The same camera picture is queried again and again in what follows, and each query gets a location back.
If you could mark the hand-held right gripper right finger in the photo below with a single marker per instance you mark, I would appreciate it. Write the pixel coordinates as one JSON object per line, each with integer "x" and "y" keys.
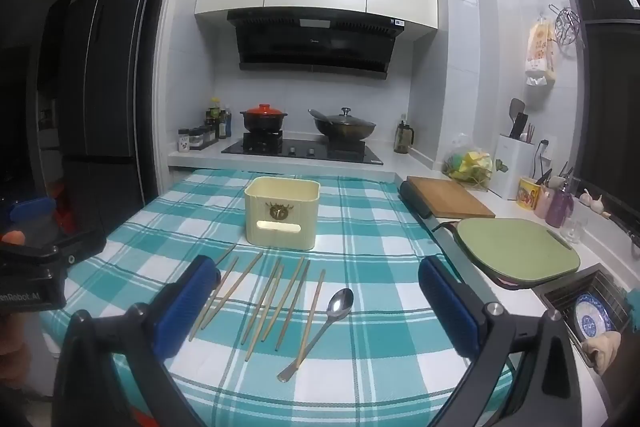
{"x": 445, "y": 307}

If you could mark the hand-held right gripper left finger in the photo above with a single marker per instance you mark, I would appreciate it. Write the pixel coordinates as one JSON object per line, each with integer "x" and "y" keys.
{"x": 185, "y": 307}

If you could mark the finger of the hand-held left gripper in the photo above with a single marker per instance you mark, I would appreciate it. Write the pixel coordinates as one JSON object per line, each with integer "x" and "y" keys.
{"x": 32, "y": 209}
{"x": 82, "y": 249}

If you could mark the group of wooden chopsticks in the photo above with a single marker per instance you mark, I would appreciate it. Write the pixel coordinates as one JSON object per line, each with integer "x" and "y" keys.
{"x": 235, "y": 287}

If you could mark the metal spoon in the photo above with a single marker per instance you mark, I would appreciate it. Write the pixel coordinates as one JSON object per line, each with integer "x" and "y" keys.
{"x": 341, "y": 302}

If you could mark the cream utensil holder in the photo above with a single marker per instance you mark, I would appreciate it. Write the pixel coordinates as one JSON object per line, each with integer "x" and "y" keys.
{"x": 300, "y": 207}

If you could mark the person's left hand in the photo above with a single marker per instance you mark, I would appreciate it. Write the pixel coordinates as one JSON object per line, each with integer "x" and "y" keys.
{"x": 11, "y": 347}

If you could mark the red stool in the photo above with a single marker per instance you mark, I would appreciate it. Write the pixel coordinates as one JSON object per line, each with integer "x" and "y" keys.
{"x": 65, "y": 214}

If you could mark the green cutting board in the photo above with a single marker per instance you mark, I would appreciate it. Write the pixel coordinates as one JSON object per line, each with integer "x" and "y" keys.
{"x": 515, "y": 249}

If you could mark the teal checked tablecloth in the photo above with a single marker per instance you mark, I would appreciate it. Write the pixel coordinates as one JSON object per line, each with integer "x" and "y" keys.
{"x": 375, "y": 232}

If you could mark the wooden cutting board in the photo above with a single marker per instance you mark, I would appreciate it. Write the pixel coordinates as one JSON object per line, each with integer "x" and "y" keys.
{"x": 445, "y": 197}

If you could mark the black rounded tray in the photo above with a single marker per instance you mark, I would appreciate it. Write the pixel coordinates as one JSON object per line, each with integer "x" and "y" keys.
{"x": 412, "y": 199}

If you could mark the yellow printed mug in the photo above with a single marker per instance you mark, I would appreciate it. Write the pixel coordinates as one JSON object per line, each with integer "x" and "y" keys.
{"x": 529, "y": 196}

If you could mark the pink cup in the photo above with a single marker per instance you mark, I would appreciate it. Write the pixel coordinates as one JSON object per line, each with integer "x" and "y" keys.
{"x": 542, "y": 204}

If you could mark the blue and white plate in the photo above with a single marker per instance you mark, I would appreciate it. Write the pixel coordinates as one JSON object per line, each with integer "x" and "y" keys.
{"x": 590, "y": 317}

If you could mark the white labelled spice jar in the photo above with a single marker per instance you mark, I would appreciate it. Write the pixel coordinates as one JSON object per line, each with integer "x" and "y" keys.
{"x": 184, "y": 143}

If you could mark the clear bag of yellow sponges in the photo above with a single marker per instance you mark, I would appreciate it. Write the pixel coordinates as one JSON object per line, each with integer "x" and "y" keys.
{"x": 472, "y": 162}

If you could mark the dark refrigerator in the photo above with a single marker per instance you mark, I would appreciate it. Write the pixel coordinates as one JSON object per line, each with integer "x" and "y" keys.
{"x": 110, "y": 82}

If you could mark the clear drinking glass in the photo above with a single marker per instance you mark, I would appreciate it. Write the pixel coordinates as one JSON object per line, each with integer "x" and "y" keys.
{"x": 574, "y": 231}

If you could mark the purple soap bottle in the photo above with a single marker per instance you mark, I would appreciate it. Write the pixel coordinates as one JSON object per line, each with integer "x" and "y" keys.
{"x": 559, "y": 209}

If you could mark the metal dish rack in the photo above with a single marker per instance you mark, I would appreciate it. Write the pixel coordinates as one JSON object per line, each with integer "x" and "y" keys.
{"x": 595, "y": 279}

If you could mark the white leaf print utensil box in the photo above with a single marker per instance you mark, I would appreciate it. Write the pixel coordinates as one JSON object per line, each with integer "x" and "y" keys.
{"x": 512, "y": 167}

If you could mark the beige cloth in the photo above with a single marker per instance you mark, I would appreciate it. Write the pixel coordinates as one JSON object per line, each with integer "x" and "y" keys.
{"x": 602, "y": 347}

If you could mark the dark green water jug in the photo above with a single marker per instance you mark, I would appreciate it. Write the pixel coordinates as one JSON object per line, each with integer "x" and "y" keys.
{"x": 402, "y": 139}

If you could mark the garlic bulb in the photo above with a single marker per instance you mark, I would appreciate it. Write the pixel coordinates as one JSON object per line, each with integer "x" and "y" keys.
{"x": 598, "y": 204}
{"x": 585, "y": 198}

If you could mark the yellow capped oil bottle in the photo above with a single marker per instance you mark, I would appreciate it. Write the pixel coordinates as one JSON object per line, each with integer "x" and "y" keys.
{"x": 214, "y": 117}

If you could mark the dark sauce bottle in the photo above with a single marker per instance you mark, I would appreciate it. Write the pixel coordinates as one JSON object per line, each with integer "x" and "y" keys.
{"x": 226, "y": 124}

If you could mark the black glass cooktop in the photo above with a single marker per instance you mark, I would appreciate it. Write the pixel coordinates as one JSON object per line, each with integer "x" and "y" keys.
{"x": 300, "y": 152}

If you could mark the brown chopsticks bundle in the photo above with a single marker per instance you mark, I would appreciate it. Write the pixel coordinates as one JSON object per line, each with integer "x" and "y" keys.
{"x": 531, "y": 133}

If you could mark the black wok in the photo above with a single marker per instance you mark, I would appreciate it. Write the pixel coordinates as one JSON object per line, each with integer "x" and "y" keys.
{"x": 345, "y": 134}

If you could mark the red lidded black clay pot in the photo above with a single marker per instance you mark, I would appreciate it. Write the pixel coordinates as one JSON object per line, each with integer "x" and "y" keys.
{"x": 262, "y": 119}

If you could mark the grey spatula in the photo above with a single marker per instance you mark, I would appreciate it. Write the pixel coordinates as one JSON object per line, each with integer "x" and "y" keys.
{"x": 516, "y": 108}

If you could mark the dark wok lid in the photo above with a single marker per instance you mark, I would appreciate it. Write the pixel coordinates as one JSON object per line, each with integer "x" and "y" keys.
{"x": 345, "y": 118}

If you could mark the dark window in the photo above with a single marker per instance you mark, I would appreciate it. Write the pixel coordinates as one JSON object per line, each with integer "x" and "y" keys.
{"x": 610, "y": 107}

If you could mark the black range hood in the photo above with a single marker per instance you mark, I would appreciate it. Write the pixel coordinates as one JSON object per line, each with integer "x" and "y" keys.
{"x": 310, "y": 42}

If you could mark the white wall socket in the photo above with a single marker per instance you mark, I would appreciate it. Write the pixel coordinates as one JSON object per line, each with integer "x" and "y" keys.
{"x": 544, "y": 147}

